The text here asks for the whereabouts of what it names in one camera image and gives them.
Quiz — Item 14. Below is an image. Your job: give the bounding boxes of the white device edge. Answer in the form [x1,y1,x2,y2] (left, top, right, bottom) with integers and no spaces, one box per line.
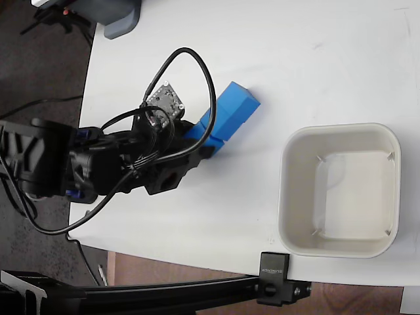
[30,0,60,9]

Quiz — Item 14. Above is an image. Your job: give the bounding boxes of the black aluminium stand rail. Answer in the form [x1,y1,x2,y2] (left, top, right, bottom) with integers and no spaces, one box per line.
[0,269,263,315]

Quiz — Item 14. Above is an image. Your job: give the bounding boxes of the small white pen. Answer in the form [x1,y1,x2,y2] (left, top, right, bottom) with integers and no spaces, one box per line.
[97,264,110,287]

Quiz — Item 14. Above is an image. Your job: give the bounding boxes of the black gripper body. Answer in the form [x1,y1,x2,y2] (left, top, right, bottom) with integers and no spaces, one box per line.
[130,114,205,197]

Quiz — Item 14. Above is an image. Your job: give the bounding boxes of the black table clamp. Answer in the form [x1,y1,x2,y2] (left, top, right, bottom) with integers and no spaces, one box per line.
[256,251,313,306]

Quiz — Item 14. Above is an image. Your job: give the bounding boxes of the thin black floor cable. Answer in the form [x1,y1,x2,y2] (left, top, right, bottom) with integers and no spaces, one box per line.
[66,233,100,287]

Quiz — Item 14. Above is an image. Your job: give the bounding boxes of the black tripod stand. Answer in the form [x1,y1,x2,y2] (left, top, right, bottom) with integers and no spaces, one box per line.
[19,5,95,43]

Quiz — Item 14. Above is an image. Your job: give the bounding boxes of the white square bin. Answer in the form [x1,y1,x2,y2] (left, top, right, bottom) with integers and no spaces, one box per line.
[276,122,402,259]

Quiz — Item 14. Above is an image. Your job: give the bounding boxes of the black camera cable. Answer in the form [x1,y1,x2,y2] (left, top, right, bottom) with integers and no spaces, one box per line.
[19,47,218,236]

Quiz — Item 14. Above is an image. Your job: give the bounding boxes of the small camera circuit board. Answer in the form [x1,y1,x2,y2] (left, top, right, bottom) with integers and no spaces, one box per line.
[142,81,186,128]

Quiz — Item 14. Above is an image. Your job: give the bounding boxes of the blue-gray plastic base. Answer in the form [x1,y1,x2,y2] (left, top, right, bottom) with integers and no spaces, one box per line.
[70,0,143,41]

